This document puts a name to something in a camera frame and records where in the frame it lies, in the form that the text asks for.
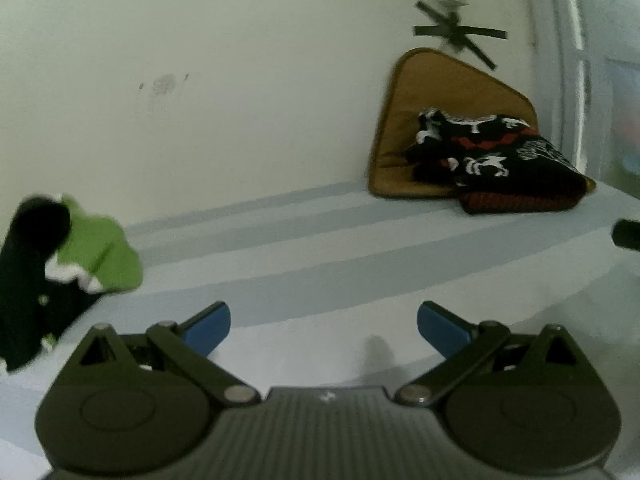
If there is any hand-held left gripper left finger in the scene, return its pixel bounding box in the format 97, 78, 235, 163
79, 301, 262, 409

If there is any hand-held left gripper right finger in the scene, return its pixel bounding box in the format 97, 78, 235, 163
394, 300, 582, 408

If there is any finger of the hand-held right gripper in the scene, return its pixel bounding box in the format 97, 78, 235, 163
611, 218, 640, 252

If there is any green and black garment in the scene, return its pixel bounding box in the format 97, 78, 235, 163
0, 194, 144, 374

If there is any black printed knit garment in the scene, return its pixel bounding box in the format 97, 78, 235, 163
404, 107, 591, 216

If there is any brown cushion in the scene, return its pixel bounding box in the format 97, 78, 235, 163
368, 47, 597, 201

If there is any black tape cross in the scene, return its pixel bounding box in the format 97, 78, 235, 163
412, 0, 509, 72

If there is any white window frame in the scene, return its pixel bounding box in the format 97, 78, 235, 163
520, 0, 640, 192

